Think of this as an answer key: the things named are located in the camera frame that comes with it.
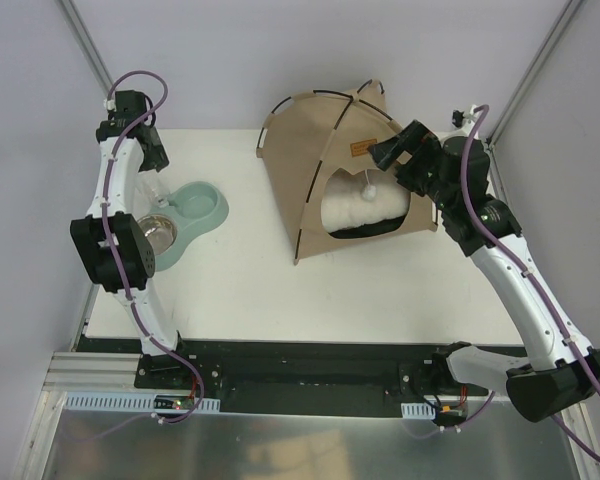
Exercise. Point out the clear plastic cup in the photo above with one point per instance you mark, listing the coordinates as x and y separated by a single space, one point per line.
154 189

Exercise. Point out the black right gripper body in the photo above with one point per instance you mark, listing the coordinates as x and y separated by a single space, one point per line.
407 147

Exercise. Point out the beige fabric pet tent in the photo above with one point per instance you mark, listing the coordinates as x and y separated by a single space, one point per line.
305 165

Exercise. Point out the white fluffy cushion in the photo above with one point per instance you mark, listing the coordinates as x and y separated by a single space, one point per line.
343 207

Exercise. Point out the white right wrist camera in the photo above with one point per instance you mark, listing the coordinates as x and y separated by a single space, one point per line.
464 121

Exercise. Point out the white pompom cat toy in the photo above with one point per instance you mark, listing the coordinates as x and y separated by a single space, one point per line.
369 191

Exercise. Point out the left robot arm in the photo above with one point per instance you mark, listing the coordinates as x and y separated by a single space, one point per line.
109 240

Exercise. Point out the steel pet bowl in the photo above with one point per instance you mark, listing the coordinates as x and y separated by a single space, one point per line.
160 231

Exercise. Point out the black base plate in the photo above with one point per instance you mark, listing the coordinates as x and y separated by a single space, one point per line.
314 379

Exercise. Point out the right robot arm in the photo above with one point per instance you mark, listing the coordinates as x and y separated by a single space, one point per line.
560 367

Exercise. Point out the green double pet bowl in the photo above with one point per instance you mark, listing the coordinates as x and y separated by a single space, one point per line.
196 208

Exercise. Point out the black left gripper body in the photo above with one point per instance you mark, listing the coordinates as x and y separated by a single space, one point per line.
155 151

